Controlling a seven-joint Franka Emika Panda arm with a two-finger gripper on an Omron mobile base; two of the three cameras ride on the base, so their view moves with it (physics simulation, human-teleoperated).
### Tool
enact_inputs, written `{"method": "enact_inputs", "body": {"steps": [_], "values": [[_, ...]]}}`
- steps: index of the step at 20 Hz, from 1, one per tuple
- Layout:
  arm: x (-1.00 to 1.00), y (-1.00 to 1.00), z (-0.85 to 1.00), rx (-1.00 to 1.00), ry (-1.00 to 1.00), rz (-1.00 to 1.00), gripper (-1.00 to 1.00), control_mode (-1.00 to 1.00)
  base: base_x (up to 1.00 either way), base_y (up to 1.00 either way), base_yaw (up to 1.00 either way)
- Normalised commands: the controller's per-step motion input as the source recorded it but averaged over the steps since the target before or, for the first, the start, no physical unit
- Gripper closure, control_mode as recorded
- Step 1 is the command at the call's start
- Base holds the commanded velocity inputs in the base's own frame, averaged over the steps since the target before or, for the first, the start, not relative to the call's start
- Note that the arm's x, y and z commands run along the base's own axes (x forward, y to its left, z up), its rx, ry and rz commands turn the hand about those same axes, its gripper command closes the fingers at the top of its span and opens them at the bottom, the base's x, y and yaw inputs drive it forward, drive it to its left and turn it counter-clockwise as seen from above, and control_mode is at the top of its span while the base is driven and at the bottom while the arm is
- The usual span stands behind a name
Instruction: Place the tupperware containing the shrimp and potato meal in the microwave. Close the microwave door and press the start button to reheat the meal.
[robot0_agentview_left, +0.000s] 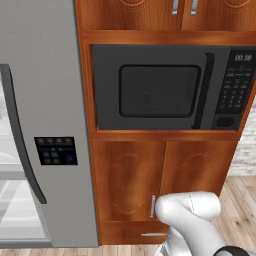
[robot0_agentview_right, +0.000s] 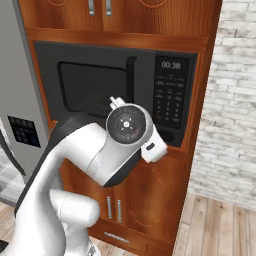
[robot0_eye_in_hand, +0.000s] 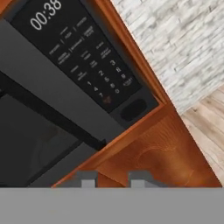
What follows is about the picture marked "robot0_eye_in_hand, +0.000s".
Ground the black microwave door handle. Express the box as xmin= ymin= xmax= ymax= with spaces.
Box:
xmin=0 ymin=70 xmax=107 ymax=151

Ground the black microwave oven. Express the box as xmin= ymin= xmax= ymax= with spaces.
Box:
xmin=3 ymin=0 xmax=160 ymax=130

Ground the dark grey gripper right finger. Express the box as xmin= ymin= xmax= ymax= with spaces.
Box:
xmin=128 ymin=171 xmax=169 ymax=188

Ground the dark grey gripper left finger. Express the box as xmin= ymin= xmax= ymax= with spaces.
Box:
xmin=59 ymin=171 xmax=99 ymax=188

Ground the dark grey microwave door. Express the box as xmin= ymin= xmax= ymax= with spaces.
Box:
xmin=0 ymin=17 xmax=126 ymax=188

